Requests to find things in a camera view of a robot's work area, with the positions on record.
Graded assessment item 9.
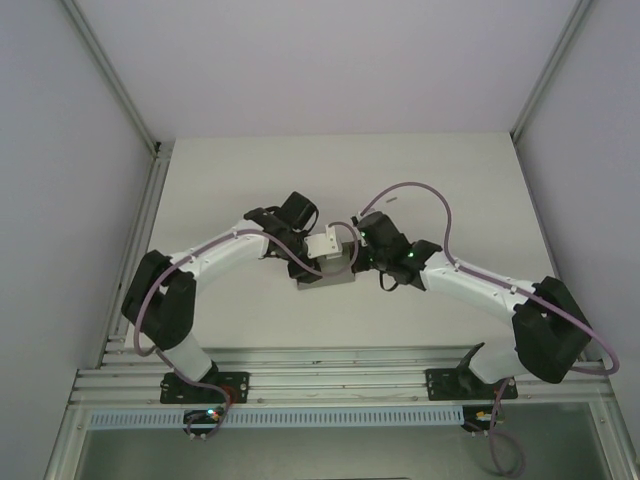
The grey cloth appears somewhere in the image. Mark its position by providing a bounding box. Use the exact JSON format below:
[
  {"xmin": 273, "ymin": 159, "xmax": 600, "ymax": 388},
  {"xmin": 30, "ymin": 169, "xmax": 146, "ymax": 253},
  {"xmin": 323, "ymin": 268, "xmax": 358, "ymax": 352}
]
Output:
[{"xmin": 295, "ymin": 239, "xmax": 357, "ymax": 292}]

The left controller board with LEDs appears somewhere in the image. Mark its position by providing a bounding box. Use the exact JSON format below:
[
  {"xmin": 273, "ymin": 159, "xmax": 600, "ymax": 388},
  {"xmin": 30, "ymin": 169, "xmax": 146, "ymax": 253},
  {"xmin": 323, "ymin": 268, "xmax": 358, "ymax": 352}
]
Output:
[{"xmin": 182, "ymin": 407, "xmax": 227, "ymax": 434}]

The right controller board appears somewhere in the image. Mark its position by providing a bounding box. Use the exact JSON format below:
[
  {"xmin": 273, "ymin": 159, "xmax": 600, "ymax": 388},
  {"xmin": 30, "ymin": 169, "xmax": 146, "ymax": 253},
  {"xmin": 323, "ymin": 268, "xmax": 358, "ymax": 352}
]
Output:
[{"xmin": 461, "ymin": 406, "xmax": 507, "ymax": 434}]

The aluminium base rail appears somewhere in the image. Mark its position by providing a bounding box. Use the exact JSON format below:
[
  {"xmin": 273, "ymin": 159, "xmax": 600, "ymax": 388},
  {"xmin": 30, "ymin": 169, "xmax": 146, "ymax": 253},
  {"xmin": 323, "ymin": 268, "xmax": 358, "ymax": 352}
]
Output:
[{"xmin": 69, "ymin": 343, "xmax": 614, "ymax": 407}]

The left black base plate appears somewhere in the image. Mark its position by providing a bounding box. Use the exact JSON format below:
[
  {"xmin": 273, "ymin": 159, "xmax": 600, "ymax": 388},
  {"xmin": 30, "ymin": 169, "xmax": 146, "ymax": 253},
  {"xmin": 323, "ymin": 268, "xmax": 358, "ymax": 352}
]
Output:
[{"xmin": 159, "ymin": 371, "xmax": 252, "ymax": 405}]

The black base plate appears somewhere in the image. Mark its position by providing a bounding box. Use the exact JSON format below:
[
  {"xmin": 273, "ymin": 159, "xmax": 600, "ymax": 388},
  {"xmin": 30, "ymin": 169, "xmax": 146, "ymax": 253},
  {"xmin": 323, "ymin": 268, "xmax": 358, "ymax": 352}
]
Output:
[
  {"xmin": 159, "ymin": 371, "xmax": 252, "ymax": 405},
  {"xmin": 424, "ymin": 367, "xmax": 519, "ymax": 403}
]

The light blue slotted cable duct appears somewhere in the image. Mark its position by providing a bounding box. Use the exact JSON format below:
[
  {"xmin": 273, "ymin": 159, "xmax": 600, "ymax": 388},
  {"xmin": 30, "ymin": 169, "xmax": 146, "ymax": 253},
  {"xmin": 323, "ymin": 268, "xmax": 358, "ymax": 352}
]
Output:
[{"xmin": 88, "ymin": 404, "xmax": 465, "ymax": 432}]

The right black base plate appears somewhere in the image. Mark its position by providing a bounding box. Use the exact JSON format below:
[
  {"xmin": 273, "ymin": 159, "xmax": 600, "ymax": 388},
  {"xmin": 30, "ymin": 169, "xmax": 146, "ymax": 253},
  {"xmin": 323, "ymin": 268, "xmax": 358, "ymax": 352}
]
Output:
[{"xmin": 424, "ymin": 367, "xmax": 519, "ymax": 403}]

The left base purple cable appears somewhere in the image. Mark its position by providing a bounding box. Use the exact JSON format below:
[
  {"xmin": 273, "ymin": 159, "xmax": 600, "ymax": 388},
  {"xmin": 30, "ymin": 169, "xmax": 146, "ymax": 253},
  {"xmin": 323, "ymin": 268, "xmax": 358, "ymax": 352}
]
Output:
[{"xmin": 154, "ymin": 347, "xmax": 237, "ymax": 443}]

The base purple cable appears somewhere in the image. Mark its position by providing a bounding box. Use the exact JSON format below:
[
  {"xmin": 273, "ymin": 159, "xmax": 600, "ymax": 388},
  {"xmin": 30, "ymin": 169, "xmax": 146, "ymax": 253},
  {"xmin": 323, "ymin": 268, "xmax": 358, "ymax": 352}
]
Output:
[
  {"xmin": 154, "ymin": 347, "xmax": 237, "ymax": 443},
  {"xmin": 485, "ymin": 375, "xmax": 527, "ymax": 475}
]

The left aluminium frame post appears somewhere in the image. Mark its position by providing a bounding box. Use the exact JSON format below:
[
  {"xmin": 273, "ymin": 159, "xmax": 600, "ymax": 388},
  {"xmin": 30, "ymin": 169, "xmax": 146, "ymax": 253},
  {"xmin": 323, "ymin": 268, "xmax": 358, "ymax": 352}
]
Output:
[{"xmin": 60, "ymin": 0, "xmax": 174, "ymax": 354}]

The aluminium frame post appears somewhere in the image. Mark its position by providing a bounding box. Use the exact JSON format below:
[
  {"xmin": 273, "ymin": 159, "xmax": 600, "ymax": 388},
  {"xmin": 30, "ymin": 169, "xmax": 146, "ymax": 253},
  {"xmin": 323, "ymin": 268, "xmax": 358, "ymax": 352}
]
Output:
[
  {"xmin": 60, "ymin": 0, "xmax": 174, "ymax": 354},
  {"xmin": 508, "ymin": 0, "xmax": 609, "ymax": 364}
]

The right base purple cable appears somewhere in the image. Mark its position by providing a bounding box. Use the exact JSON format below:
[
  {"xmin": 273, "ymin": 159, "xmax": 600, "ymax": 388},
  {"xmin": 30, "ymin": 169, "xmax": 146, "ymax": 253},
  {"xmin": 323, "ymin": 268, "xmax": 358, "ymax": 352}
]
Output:
[{"xmin": 485, "ymin": 375, "xmax": 527, "ymax": 475}]

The right aluminium frame post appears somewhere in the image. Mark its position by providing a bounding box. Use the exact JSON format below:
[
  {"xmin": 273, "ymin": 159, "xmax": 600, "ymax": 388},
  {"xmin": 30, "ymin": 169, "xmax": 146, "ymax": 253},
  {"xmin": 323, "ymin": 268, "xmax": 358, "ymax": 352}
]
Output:
[{"xmin": 508, "ymin": 0, "xmax": 609, "ymax": 364}]

